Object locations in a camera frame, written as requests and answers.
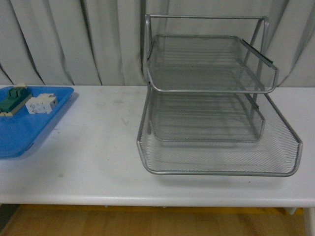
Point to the silver mesh three-tier rack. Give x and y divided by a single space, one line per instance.
208 110

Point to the white circuit breaker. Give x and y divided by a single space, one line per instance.
43 104

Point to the white curtain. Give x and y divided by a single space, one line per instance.
98 42

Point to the green knife switch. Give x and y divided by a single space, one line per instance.
17 97

